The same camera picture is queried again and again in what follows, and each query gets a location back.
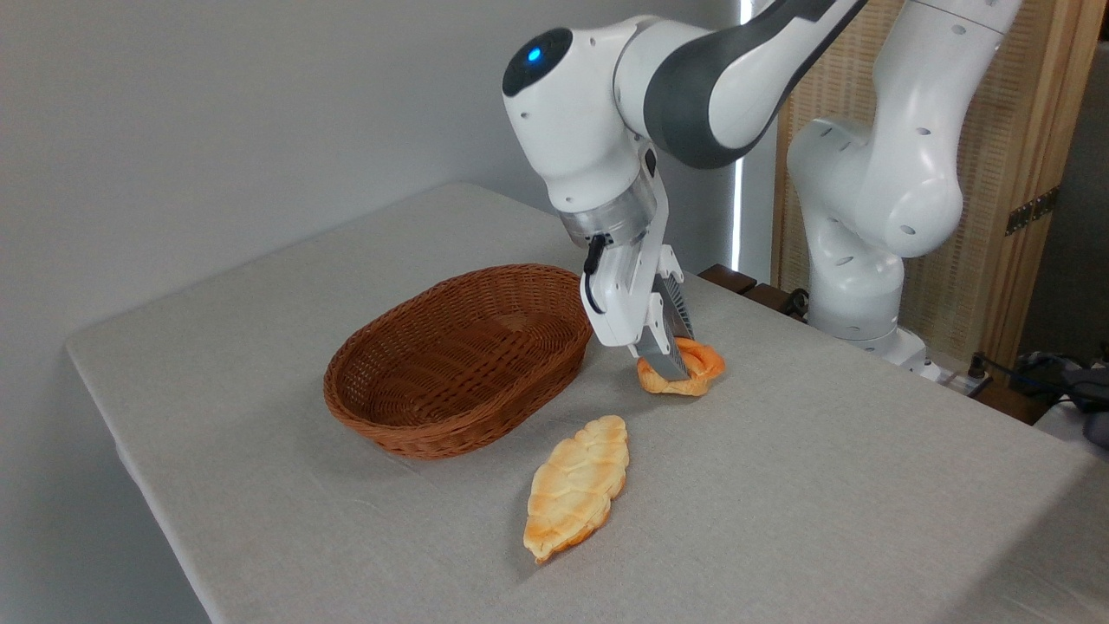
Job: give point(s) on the brown wicker oval basket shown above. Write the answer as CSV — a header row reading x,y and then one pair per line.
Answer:
x,y
450,364

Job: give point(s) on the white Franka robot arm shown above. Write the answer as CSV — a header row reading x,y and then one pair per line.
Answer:
x,y
884,182

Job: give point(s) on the long braided golden bread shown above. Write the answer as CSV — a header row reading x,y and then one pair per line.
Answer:
x,y
576,485

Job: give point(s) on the bamboo and wood screen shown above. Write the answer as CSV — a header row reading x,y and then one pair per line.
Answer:
x,y
1031,104

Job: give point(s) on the dark brown wooden block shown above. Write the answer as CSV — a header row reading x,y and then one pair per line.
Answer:
x,y
726,277
769,297

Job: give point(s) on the orange muffin-shaped bread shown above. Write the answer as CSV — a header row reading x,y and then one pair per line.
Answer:
x,y
706,368

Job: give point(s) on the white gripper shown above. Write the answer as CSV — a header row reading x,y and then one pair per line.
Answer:
x,y
628,295

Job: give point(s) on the grey tablecloth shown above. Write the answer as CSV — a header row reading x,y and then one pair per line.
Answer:
x,y
780,520

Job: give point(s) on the metal hinge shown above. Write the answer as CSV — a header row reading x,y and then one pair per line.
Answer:
x,y
1031,211

